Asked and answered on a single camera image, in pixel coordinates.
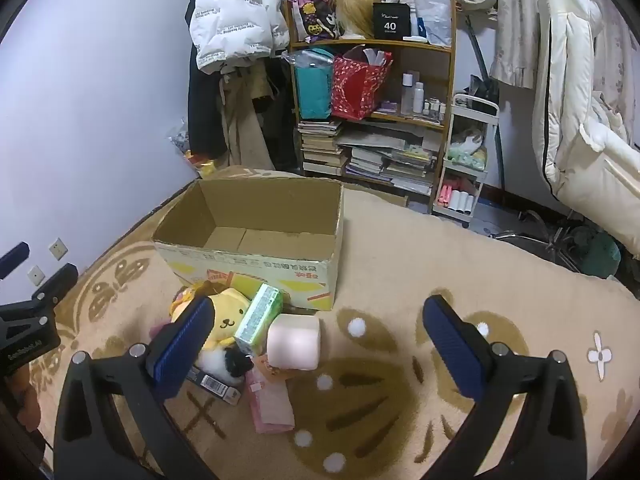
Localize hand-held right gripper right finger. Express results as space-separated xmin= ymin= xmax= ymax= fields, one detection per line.
xmin=422 ymin=295 xmax=588 ymax=480

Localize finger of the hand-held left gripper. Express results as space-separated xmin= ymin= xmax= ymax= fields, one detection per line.
xmin=31 ymin=263 xmax=80 ymax=312
xmin=0 ymin=242 xmax=30 ymax=281

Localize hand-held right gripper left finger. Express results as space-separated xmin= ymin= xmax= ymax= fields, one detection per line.
xmin=52 ymin=294 xmax=221 ymax=480

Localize pink plush toy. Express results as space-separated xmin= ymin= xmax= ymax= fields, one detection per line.
xmin=149 ymin=287 xmax=193 ymax=343

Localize black and white fluffy plush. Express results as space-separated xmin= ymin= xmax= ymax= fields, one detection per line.
xmin=194 ymin=345 xmax=256 ymax=379

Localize yellow dog plush toy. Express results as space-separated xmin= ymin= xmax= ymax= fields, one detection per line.
xmin=170 ymin=285 xmax=261 ymax=356

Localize green tissue pack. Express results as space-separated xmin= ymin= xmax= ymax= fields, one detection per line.
xmin=234 ymin=283 xmax=284 ymax=356

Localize pink pouch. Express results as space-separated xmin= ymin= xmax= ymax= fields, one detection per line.
xmin=245 ymin=355 xmax=296 ymax=435

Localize pink paper roll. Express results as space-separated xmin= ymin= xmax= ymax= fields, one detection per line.
xmin=266 ymin=313 xmax=321 ymax=372

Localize printed cardboard box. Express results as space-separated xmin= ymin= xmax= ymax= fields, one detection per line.
xmin=151 ymin=178 xmax=345 ymax=312

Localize dark barcode box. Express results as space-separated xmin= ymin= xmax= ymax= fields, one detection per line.
xmin=186 ymin=366 xmax=244 ymax=404

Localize beige patterned rug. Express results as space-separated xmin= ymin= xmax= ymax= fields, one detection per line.
xmin=30 ymin=165 xmax=640 ymax=480

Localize metal chair base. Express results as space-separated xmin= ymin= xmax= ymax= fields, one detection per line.
xmin=492 ymin=210 xmax=582 ymax=272

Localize pink and white bottles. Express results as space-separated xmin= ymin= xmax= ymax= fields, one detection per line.
xmin=437 ymin=182 xmax=476 ymax=214

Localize green round object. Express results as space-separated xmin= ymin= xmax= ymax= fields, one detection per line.
xmin=580 ymin=232 xmax=624 ymax=279

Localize green tissue packs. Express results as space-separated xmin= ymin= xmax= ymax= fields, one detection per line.
xmin=446 ymin=147 xmax=488 ymax=171

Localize colourful packet pile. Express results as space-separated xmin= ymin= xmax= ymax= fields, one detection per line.
xmin=169 ymin=120 xmax=221 ymax=179

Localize pile of magazines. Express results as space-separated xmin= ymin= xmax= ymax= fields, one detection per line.
xmin=342 ymin=132 xmax=436 ymax=196

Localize black hanging coat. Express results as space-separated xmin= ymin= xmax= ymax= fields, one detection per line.
xmin=186 ymin=0 xmax=227 ymax=161

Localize beige hanging coat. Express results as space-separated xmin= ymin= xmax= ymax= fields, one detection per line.
xmin=220 ymin=55 xmax=281 ymax=171

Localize stack of old books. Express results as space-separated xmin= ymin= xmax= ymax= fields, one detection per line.
xmin=298 ymin=120 xmax=349 ymax=177

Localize black hanging garment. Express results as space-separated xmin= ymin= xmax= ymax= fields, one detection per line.
xmin=252 ymin=50 xmax=302 ymax=172

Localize white trolley cart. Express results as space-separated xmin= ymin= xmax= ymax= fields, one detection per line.
xmin=432 ymin=92 xmax=501 ymax=229

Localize cream padded chair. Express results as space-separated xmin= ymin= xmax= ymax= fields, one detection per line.
xmin=531 ymin=0 xmax=640 ymax=261

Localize red gift bag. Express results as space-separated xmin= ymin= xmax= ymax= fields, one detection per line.
xmin=331 ymin=46 xmax=394 ymax=121

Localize teal bag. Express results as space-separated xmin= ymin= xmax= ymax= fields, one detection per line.
xmin=293 ymin=49 xmax=335 ymax=120

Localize wooden shelf unit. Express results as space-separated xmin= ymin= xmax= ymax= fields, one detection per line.
xmin=281 ymin=0 xmax=458 ymax=214

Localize white puffer jacket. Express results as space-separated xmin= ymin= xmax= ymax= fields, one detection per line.
xmin=189 ymin=0 xmax=291 ymax=75

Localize black cosmetics box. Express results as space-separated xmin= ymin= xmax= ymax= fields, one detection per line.
xmin=372 ymin=2 xmax=412 ymax=41

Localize white plastic packet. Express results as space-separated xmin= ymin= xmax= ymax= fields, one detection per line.
xmin=411 ymin=0 xmax=454 ymax=49

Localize blonde wig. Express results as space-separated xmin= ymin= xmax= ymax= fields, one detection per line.
xmin=328 ymin=0 xmax=384 ymax=40

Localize pink and black printed bag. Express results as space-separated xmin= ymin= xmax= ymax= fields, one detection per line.
xmin=287 ymin=0 xmax=341 ymax=44

